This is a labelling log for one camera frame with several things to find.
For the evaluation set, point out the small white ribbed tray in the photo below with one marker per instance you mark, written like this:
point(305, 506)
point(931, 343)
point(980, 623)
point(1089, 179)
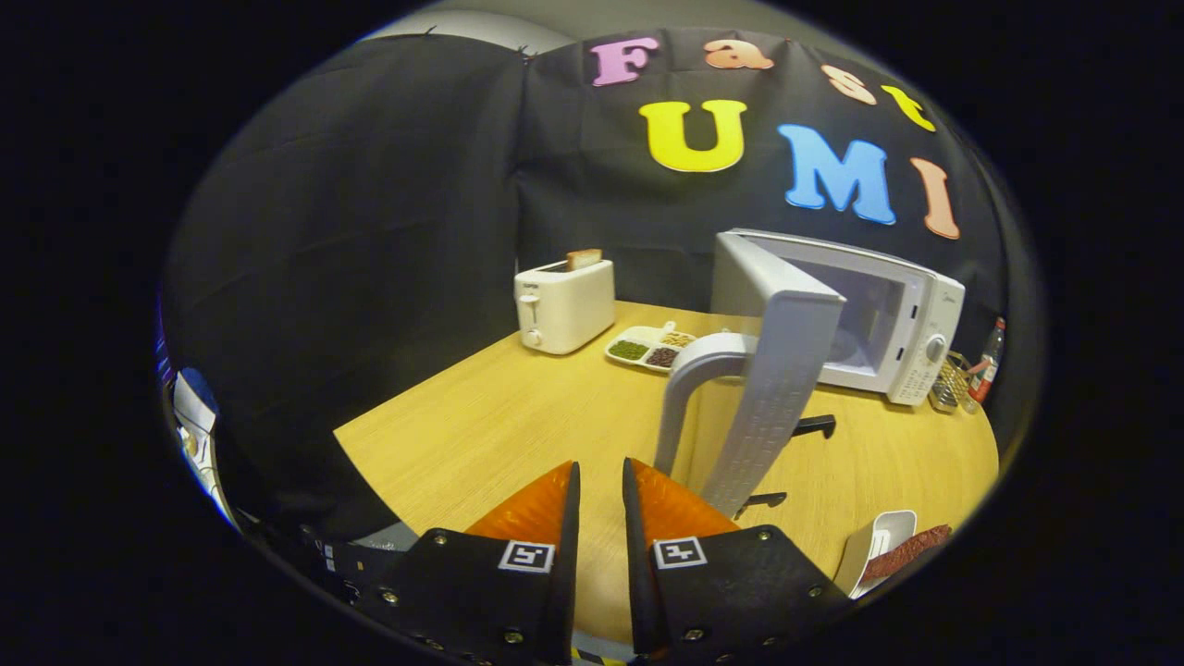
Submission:
point(865, 555)

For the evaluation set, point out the divided white bean dish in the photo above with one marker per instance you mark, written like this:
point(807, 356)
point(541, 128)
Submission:
point(647, 351)

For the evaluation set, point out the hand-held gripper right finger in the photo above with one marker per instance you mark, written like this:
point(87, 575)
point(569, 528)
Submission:
point(636, 573)

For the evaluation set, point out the clear bottle red label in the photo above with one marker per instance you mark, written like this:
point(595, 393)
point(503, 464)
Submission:
point(990, 356)

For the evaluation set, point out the white toaster oven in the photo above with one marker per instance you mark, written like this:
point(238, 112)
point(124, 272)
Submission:
point(786, 351)

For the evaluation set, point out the red checked packet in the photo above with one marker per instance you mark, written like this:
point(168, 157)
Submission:
point(979, 367)

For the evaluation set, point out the blue white object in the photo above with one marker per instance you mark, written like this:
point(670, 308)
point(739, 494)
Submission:
point(196, 407)

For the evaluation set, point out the white pop-up toaster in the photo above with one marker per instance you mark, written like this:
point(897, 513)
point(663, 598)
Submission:
point(569, 305)

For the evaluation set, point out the toasted bread slice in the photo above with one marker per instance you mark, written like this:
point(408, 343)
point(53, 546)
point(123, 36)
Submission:
point(585, 259)

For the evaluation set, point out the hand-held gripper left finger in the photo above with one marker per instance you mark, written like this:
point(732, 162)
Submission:
point(567, 592)

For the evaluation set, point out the brown meat strip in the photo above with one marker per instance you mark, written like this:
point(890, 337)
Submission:
point(911, 548)

